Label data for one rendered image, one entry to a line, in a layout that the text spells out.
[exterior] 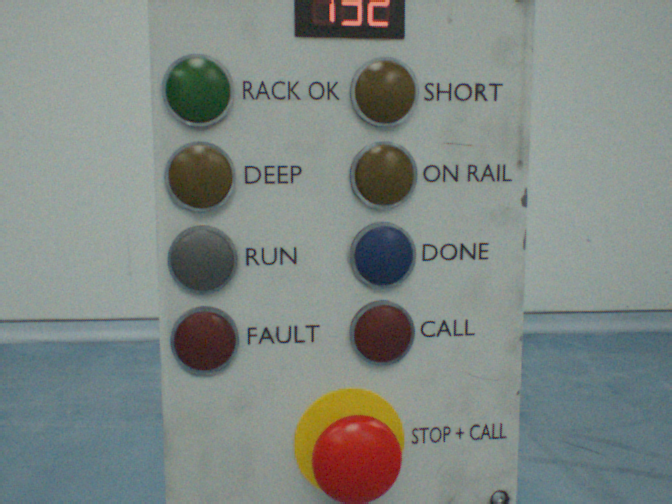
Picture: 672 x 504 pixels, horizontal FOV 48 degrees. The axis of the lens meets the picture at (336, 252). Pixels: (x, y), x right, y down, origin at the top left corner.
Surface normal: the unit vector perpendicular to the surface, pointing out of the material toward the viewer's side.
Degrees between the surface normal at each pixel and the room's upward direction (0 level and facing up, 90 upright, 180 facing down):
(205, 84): 88
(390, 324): 87
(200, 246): 87
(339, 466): 90
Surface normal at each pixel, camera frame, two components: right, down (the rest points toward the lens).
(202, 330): 0.15, 0.10
